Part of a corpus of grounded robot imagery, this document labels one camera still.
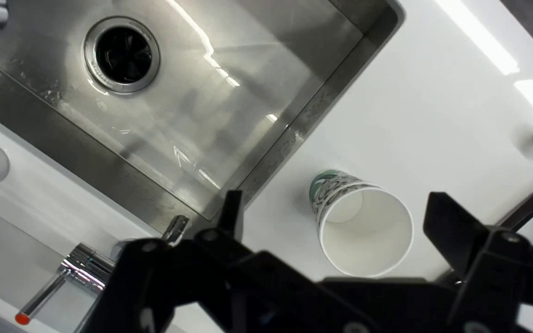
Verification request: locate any round sink drain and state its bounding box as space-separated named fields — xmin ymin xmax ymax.
xmin=81 ymin=15 xmax=163 ymax=97

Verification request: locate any stainless steel sink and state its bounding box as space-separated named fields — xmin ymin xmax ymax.
xmin=0 ymin=0 xmax=403 ymax=239

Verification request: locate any printed white paper cup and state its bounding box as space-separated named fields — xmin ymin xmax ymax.
xmin=309 ymin=169 xmax=357 ymax=212
xmin=316 ymin=180 xmax=414 ymax=278

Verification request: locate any small chrome tap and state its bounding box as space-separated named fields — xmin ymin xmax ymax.
xmin=13 ymin=213 xmax=190 ymax=328

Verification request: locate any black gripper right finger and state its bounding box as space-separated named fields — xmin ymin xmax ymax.
xmin=422 ymin=191 xmax=533 ymax=333

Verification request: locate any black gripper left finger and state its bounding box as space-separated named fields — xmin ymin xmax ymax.
xmin=79 ymin=189 xmax=342 ymax=333

